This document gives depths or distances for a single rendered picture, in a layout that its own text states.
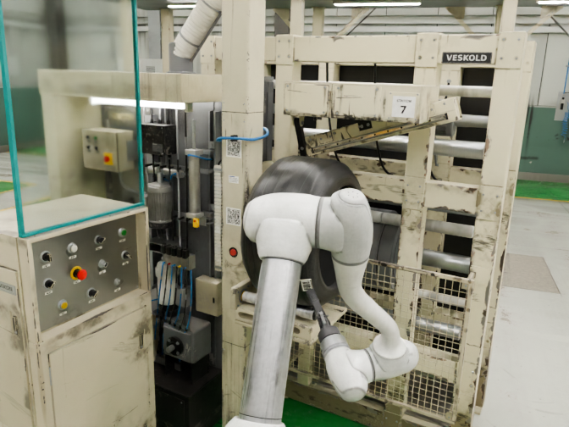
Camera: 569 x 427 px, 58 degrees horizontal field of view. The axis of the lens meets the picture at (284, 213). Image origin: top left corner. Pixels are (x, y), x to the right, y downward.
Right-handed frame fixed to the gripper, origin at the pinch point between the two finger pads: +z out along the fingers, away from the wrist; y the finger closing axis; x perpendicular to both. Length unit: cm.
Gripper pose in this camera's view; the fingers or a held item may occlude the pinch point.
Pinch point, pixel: (312, 297)
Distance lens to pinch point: 188.4
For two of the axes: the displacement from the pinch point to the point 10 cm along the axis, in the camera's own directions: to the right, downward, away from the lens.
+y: 2.2, 7.3, 6.4
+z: -2.7, -5.9, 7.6
